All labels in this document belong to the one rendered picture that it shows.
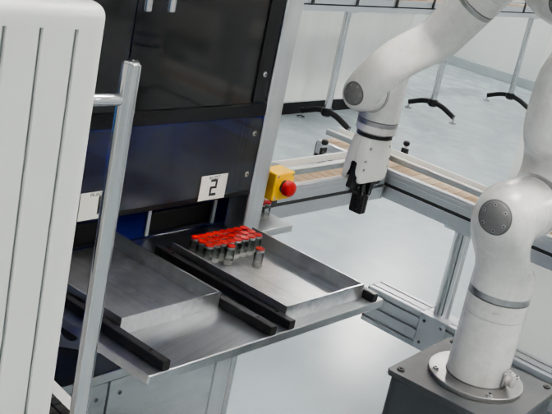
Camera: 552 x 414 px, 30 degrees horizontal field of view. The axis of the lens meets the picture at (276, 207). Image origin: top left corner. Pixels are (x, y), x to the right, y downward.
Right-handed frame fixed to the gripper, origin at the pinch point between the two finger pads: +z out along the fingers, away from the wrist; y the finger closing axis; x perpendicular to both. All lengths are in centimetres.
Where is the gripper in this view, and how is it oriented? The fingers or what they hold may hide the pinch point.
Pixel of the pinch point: (358, 203)
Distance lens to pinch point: 216.7
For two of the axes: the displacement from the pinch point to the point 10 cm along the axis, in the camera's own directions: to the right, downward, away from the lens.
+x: 7.3, 3.5, -5.8
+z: -1.9, 9.3, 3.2
